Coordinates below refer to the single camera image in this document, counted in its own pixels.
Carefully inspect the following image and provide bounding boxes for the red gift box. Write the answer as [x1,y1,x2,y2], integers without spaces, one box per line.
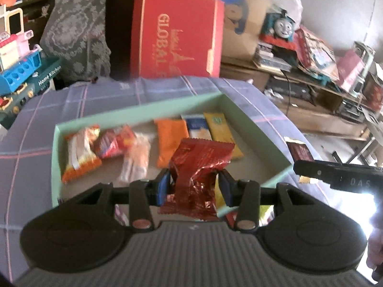
[130,0,225,78]

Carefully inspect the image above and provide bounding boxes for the white plastic bag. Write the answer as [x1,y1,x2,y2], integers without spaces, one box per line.
[269,0,304,27]

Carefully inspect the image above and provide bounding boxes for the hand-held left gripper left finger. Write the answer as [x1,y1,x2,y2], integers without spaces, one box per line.
[61,169,172,231]

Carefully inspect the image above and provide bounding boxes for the blue toy rack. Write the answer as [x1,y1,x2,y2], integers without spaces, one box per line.
[0,48,42,92]

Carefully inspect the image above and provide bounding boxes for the dark red foil packet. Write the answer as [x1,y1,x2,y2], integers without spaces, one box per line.
[158,138,235,220]

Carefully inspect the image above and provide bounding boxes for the black power cable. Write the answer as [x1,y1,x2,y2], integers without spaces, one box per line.
[280,69,292,117]

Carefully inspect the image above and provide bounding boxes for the brown cardboard box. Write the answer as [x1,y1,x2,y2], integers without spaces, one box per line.
[220,0,288,60]

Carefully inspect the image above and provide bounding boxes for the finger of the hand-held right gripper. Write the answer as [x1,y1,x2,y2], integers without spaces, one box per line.
[293,160,334,186]

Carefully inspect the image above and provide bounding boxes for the blue toy train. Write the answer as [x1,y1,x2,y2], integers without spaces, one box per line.
[259,9,300,56]

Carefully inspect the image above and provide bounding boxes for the blue plaid blanket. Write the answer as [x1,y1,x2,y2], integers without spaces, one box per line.
[0,76,318,281]

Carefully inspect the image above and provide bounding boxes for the colourful picture books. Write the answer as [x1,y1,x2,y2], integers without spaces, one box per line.
[295,27,340,81]

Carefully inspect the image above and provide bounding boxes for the stack of books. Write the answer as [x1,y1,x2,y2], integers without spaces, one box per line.
[253,43,292,72]

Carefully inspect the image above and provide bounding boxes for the red snack packet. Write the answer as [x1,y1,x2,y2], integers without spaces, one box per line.
[96,126,136,159]

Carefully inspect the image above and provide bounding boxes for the blue white cracker packet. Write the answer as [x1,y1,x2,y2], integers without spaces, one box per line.
[181,114,213,141]

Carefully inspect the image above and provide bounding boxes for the plain orange snack packet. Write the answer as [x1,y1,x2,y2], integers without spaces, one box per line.
[154,119,190,168]

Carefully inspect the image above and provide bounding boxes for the orange white striped packet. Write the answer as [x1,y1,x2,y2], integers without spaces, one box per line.
[61,126,102,183]

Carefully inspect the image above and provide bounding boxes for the dark red box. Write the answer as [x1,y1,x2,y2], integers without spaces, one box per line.
[363,73,383,111]

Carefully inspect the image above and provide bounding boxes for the grey lace cushion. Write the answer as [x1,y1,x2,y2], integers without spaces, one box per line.
[40,0,111,81]

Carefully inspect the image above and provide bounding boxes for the light green toy appliance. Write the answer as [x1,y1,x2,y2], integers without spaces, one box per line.
[353,42,376,96]

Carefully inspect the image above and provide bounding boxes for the teal toy kitchen box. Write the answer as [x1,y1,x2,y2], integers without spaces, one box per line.
[0,57,63,129]

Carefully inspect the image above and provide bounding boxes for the mint green cardboard box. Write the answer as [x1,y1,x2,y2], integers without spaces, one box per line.
[51,93,293,219]

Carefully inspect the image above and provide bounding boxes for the black media player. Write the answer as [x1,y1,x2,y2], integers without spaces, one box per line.
[268,76,315,99]

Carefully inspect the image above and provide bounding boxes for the yellow packet with green badge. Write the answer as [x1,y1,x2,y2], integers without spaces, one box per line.
[203,113,243,160]

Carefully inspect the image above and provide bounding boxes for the wooden low shelf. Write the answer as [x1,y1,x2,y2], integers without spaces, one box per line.
[220,57,374,141]

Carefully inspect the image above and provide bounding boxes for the clear orange snack packet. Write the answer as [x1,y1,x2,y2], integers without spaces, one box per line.
[117,133,152,186]

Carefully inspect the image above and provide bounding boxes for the dark brown snack packet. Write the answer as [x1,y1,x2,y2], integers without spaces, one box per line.
[284,138,319,184]

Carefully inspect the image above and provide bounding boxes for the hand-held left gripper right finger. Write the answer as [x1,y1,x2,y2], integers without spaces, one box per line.
[218,170,328,231]

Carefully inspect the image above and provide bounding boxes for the pink paper bag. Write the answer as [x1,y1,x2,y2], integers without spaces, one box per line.
[337,49,366,93]

